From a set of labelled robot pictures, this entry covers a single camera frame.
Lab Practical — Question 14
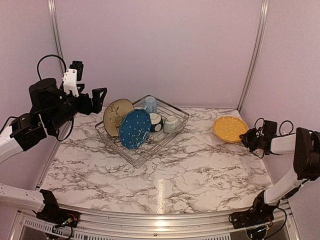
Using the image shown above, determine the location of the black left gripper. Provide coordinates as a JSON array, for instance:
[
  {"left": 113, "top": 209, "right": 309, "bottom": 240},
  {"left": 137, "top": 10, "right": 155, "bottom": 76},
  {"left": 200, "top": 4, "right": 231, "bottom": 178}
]
[{"left": 45, "top": 83, "right": 107, "bottom": 133}]

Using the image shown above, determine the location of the yellow polka dot plate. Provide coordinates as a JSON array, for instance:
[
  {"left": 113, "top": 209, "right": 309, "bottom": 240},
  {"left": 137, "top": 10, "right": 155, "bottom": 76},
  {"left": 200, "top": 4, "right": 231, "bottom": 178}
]
[{"left": 212, "top": 116, "right": 249, "bottom": 143}]

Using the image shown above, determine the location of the beige bird pattern plate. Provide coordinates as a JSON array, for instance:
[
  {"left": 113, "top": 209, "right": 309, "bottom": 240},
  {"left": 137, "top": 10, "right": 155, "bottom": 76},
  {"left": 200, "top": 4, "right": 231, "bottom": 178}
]
[{"left": 103, "top": 98, "right": 135, "bottom": 137}]

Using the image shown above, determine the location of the blue polka dot plate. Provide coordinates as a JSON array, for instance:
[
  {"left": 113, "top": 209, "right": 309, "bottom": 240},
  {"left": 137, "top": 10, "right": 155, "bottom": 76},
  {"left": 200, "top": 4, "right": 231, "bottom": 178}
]
[{"left": 119, "top": 109, "right": 152, "bottom": 150}]

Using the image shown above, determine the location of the grey green patterned bowl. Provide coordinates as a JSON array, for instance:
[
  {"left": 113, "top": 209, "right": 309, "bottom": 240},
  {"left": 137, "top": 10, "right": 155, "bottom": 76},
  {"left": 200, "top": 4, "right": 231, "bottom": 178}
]
[{"left": 163, "top": 115, "right": 182, "bottom": 133}]

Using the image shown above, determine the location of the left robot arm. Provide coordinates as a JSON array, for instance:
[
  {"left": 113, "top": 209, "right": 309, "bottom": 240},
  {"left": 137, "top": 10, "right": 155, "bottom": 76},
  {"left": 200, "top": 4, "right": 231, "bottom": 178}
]
[{"left": 0, "top": 78, "right": 107, "bottom": 223}]

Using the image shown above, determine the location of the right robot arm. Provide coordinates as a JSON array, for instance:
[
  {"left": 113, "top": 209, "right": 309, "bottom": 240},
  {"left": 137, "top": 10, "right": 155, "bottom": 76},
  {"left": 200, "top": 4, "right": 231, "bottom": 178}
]
[{"left": 239, "top": 120, "right": 320, "bottom": 224}]

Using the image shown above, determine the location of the light blue mug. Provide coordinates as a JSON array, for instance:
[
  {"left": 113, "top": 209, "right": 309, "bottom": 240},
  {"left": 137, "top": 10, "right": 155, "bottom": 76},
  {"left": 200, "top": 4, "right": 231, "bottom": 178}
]
[{"left": 143, "top": 96, "right": 158, "bottom": 114}]

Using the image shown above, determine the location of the dark teal dotted bowl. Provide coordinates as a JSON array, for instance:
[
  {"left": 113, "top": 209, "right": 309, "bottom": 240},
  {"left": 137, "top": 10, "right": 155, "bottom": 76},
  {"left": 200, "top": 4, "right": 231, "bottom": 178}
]
[{"left": 149, "top": 113, "right": 164, "bottom": 133}]

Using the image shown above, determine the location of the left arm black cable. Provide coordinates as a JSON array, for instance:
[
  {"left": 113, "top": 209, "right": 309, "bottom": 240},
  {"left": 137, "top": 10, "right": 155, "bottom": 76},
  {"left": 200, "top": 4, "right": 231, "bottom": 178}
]
[{"left": 36, "top": 54, "right": 76, "bottom": 142}]

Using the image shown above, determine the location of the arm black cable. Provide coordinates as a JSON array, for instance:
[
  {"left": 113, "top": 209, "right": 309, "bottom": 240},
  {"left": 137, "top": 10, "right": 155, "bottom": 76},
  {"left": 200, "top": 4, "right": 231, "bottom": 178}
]
[
  {"left": 36, "top": 54, "right": 76, "bottom": 142},
  {"left": 253, "top": 117, "right": 295, "bottom": 160}
]

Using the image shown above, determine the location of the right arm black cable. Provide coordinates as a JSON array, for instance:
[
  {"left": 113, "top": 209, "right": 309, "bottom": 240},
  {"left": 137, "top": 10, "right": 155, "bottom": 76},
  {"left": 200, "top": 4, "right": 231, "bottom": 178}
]
[{"left": 253, "top": 117, "right": 295, "bottom": 160}]

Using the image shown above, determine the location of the wire dish rack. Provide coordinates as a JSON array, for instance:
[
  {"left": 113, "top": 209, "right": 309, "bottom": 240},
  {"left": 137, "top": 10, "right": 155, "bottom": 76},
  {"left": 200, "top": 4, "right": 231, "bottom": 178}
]
[{"left": 94, "top": 97, "right": 189, "bottom": 168}]

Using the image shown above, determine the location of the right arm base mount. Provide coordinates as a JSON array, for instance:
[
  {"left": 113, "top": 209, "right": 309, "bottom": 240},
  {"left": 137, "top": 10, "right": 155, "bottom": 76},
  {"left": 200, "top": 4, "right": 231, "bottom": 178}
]
[{"left": 228, "top": 209, "right": 274, "bottom": 229}]

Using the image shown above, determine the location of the left aluminium frame post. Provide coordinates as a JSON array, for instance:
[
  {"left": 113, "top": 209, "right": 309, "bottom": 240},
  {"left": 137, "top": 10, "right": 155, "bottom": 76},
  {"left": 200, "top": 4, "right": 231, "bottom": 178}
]
[{"left": 47, "top": 0, "right": 77, "bottom": 111}]

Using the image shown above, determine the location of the aluminium frame post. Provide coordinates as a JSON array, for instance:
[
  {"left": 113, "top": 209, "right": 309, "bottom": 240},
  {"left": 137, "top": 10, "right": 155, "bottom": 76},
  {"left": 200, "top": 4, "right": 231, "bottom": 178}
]
[
  {"left": 237, "top": 0, "right": 270, "bottom": 113},
  {"left": 47, "top": 0, "right": 77, "bottom": 111}
]

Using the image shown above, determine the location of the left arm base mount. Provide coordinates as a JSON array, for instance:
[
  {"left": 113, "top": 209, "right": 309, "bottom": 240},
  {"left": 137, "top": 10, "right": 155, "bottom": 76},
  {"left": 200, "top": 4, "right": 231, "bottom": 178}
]
[{"left": 36, "top": 208, "right": 80, "bottom": 228}]

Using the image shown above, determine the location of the front aluminium rail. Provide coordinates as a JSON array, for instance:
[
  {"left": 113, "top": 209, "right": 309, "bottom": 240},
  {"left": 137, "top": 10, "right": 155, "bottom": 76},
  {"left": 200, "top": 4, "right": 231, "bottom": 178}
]
[{"left": 18, "top": 203, "right": 296, "bottom": 240}]

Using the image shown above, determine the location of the right aluminium frame post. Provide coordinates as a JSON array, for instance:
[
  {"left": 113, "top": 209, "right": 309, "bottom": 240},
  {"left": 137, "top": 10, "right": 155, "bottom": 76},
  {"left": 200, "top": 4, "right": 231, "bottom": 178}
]
[{"left": 237, "top": 0, "right": 270, "bottom": 113}]

